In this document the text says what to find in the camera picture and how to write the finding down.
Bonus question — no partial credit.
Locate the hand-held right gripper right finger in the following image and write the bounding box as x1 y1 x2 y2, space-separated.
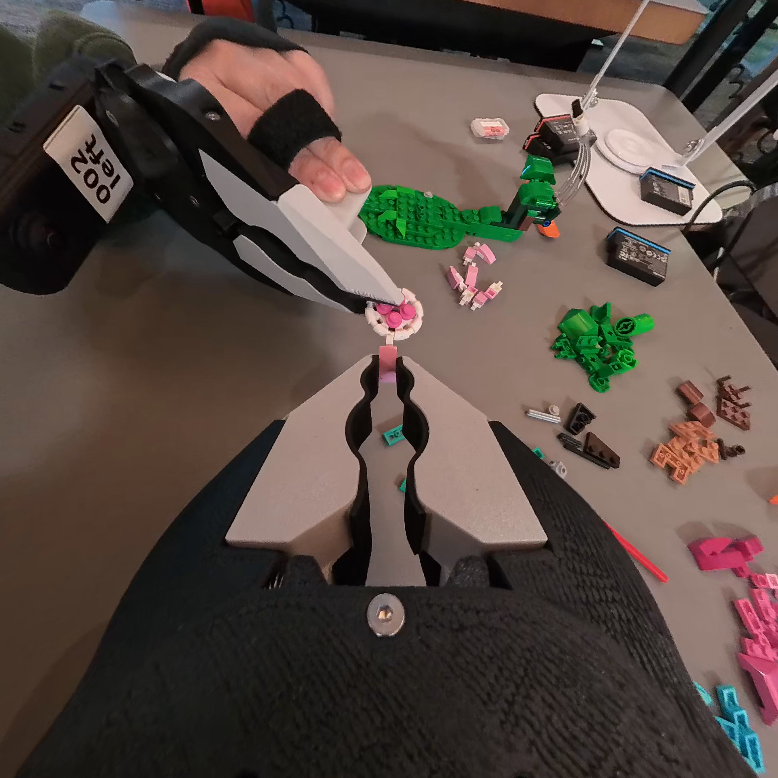
398 355 549 587

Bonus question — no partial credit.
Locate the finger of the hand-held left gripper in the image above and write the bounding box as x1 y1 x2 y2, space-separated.
230 234 373 316
199 149 407 306

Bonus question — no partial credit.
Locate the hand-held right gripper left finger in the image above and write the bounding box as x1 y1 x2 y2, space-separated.
225 355 379 587

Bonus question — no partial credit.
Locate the pink white lego flower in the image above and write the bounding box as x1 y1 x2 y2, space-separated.
365 291 425 345

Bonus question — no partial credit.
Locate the cluster of pink petal pieces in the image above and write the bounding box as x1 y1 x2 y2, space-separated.
447 242 504 312

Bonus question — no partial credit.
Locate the person's left forearm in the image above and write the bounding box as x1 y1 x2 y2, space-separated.
0 9 138 122

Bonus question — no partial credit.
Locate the green lego leaf build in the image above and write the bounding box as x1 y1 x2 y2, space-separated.
357 154 564 252

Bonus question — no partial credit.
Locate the black lego slope piece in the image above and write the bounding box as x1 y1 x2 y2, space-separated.
562 402 598 436

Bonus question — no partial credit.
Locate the black lego wedge plate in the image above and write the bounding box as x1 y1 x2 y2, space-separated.
556 430 622 470

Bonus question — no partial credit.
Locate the red lego rod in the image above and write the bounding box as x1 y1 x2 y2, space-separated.
605 522 670 584

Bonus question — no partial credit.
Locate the pile of green lego pieces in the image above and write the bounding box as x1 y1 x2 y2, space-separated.
550 302 656 395

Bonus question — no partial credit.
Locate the pile of orange lego pieces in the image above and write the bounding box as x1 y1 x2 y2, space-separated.
649 421 722 485

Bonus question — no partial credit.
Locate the pile of dark brown lego pieces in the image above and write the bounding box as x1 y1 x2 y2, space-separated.
676 376 753 460

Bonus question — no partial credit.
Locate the pile of pink lego pieces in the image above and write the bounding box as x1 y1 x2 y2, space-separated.
688 535 778 728

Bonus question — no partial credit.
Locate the pile of cyan lego pieces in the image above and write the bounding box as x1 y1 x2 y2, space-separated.
693 681 767 774

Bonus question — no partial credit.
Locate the person's left hand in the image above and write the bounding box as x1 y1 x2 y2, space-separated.
163 17 373 204

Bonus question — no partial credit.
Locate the black battery red trim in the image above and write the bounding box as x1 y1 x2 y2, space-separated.
523 112 582 167

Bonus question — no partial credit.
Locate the black battery blue trim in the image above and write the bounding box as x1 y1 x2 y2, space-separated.
638 167 695 217
605 227 673 287

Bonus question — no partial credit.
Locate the black equipment case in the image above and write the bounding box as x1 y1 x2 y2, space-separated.
717 182 778 306

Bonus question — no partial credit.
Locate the white cable bundle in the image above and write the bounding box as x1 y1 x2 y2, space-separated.
547 97 597 211

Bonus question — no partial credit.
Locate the black cable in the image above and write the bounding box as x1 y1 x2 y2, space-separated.
681 179 755 235

